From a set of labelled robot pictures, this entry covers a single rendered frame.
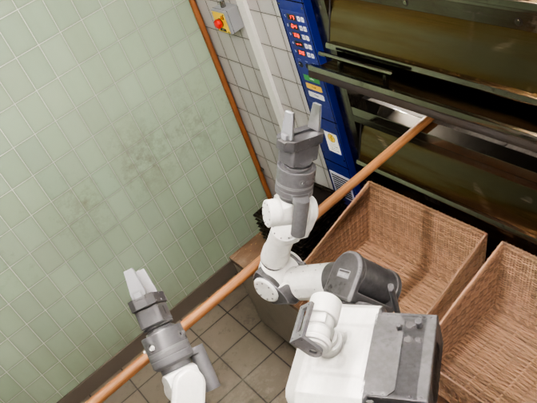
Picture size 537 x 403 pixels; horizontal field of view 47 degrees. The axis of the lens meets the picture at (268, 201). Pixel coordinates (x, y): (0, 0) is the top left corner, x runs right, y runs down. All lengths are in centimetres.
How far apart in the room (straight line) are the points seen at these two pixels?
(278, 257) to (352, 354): 37
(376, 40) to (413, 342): 106
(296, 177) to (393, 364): 44
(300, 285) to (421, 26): 84
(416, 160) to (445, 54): 52
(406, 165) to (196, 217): 133
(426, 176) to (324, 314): 113
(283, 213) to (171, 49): 161
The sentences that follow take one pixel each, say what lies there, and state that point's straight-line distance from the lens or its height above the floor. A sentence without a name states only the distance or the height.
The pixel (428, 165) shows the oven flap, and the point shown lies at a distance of 224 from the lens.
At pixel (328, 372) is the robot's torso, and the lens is 128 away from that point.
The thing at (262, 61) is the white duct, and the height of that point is 127.
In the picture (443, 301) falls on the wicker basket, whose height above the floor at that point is 75.
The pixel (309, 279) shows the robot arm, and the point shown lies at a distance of 152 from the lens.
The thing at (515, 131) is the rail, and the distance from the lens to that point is 166.
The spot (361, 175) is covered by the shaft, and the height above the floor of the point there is 120.
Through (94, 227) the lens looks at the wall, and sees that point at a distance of 297.
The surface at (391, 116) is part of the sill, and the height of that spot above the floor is 118.
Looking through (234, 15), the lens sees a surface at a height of 148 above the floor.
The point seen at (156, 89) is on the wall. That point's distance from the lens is 289.
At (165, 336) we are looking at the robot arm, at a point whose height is 154.
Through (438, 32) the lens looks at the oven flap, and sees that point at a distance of 187.
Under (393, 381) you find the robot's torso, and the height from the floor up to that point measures 140.
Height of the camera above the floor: 245
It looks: 39 degrees down
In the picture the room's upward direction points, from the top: 22 degrees counter-clockwise
